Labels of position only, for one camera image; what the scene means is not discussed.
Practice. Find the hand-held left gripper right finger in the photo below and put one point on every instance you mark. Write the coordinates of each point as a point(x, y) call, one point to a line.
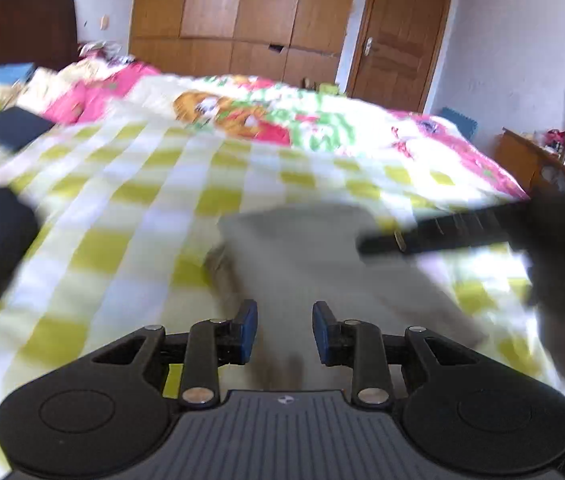
point(320, 332)

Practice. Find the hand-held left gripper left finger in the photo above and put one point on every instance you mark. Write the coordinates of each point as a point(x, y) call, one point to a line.
point(248, 330)

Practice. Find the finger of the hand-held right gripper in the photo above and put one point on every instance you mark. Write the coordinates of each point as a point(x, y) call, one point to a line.
point(437, 235)

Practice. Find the beige pants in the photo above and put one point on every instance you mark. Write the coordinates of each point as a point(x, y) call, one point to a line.
point(302, 265)

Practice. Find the light wooden desk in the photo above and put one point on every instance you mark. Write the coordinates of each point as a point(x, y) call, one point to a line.
point(522, 160)

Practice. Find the red desk clutter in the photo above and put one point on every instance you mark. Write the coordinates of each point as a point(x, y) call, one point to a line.
point(556, 137)

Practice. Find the blue ridged foam mat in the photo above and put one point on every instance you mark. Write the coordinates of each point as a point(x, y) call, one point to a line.
point(458, 122)

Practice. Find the checkered cartoon print quilt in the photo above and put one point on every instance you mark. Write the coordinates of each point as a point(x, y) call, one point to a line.
point(152, 185)

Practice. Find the small green box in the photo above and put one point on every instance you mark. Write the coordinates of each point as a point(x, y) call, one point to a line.
point(330, 88)

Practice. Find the small brown item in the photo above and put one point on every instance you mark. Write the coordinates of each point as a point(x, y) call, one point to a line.
point(307, 83)

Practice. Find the wooden door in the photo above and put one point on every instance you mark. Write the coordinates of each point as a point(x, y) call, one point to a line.
point(397, 35)

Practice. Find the wooden wardrobe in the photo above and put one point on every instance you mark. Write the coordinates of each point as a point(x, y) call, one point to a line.
point(242, 10)

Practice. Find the dark blue folded cloth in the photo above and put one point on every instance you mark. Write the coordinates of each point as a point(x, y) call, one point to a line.
point(10, 127)

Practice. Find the white crumpled clutter pile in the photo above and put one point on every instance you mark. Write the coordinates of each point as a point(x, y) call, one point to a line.
point(100, 51)

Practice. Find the dark wooden headboard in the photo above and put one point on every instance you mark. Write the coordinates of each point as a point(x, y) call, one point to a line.
point(17, 20)

